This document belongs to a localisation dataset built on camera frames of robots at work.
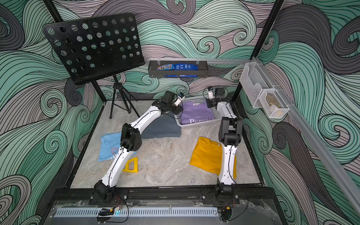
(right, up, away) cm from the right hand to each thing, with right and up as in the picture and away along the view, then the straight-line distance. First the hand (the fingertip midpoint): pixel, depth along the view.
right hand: (214, 100), depth 107 cm
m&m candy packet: (-37, +21, -16) cm, 45 cm away
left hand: (-26, -4, -7) cm, 27 cm away
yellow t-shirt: (-10, -37, -19) cm, 43 cm away
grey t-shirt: (-38, -20, -7) cm, 43 cm away
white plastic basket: (-29, -13, -9) cm, 33 cm away
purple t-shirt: (-15, -9, -1) cm, 18 cm away
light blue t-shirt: (-74, -31, -17) cm, 82 cm away
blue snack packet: (-24, +21, -16) cm, 36 cm away
